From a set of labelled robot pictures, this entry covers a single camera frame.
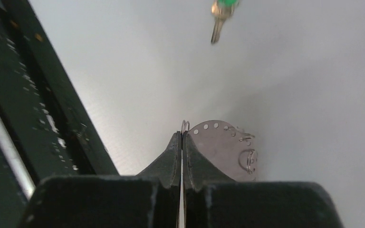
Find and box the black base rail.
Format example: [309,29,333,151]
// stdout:
[0,0,117,228]

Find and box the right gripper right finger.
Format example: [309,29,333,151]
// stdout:
[182,131,235,228]

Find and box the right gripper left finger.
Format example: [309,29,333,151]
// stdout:
[137,131,182,228]

